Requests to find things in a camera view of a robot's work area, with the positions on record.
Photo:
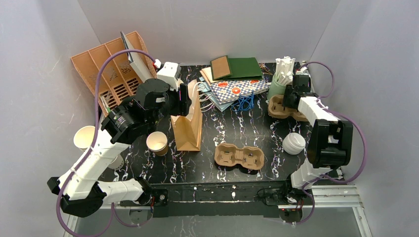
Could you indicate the brown paper coffee cup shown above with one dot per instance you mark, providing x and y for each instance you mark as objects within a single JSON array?
[{"x": 157, "y": 142}]

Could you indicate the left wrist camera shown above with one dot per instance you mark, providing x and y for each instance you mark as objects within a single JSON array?
[{"x": 169, "y": 73}]

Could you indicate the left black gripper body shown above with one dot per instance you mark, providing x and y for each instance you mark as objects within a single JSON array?
[{"x": 183, "y": 100}]

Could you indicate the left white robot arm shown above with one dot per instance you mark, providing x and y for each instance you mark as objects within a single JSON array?
[{"x": 79, "y": 190}]

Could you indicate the green cup with straws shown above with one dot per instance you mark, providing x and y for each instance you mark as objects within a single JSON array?
[{"x": 282, "y": 77}]

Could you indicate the white board in organizer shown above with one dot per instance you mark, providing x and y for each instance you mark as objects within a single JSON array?
[{"x": 139, "y": 62}]

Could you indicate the stack of white cup lids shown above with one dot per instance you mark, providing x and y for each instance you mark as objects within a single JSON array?
[{"x": 293, "y": 143}]

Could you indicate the blue cord bag handle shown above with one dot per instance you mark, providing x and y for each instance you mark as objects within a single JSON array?
[{"x": 244, "y": 103}]

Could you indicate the kraft paper takeout bag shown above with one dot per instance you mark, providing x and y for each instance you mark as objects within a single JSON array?
[{"x": 188, "y": 130}]

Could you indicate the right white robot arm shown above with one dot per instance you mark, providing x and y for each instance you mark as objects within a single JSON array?
[{"x": 329, "y": 146}]

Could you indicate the single pulp cup carrier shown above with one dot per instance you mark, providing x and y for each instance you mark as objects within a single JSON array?
[{"x": 248, "y": 157}]

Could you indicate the green pen in organizer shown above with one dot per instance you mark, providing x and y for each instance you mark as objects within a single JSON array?
[{"x": 105, "y": 104}]

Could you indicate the stack of white paper cups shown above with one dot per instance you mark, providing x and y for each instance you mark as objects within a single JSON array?
[{"x": 82, "y": 140}]

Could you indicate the orange plastic desk organizer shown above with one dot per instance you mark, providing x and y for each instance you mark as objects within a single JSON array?
[{"x": 118, "y": 80}]

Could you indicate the green paper bag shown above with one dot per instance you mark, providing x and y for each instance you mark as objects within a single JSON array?
[{"x": 227, "y": 68}]

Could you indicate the blue checkered paper bag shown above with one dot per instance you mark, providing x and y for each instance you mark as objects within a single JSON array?
[{"x": 230, "y": 90}]

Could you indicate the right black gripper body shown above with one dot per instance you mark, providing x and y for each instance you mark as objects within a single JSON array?
[{"x": 302, "y": 84}]

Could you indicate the stack of pulp cup carriers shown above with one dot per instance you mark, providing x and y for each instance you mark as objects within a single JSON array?
[{"x": 278, "y": 111}]

